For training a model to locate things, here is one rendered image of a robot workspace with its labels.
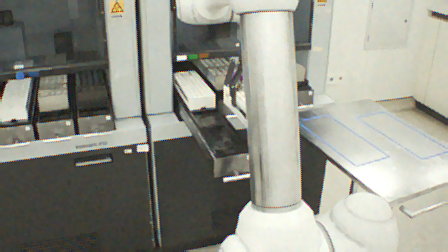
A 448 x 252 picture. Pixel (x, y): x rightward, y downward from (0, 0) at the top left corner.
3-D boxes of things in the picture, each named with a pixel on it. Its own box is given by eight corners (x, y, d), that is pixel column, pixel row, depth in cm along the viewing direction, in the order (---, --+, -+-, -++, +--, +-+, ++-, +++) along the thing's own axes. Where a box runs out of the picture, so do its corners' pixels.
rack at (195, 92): (172, 86, 194) (172, 72, 191) (195, 83, 197) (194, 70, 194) (190, 113, 169) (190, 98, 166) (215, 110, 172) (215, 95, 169)
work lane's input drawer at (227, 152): (167, 98, 200) (166, 79, 196) (197, 94, 204) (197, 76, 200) (218, 185, 138) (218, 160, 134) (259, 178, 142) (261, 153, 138)
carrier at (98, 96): (107, 101, 174) (106, 87, 172) (108, 103, 173) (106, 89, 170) (78, 105, 171) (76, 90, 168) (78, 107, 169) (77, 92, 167)
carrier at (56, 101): (69, 106, 170) (67, 91, 167) (69, 108, 168) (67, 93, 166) (39, 110, 166) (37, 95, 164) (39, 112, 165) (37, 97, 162)
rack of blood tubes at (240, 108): (223, 101, 165) (223, 85, 162) (248, 98, 168) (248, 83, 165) (253, 135, 139) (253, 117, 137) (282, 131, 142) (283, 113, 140)
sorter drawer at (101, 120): (74, 76, 224) (72, 60, 221) (101, 73, 228) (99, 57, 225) (79, 140, 163) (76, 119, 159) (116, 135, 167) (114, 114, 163)
